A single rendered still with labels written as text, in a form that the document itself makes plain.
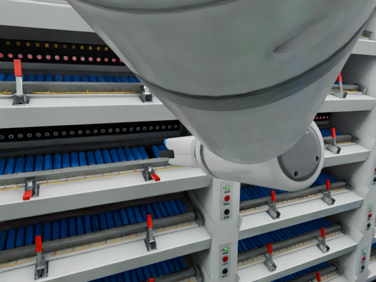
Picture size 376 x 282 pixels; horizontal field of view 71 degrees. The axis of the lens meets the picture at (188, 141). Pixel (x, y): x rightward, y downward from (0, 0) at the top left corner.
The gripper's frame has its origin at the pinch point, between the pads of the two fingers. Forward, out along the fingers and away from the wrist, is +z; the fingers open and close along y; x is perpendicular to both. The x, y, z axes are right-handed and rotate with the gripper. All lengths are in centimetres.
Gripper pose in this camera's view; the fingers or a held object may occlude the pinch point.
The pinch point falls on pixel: (178, 151)
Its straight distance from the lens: 55.5
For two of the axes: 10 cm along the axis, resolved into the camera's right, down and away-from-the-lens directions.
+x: 0.9, 10.0, 0.1
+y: -9.0, 0.9, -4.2
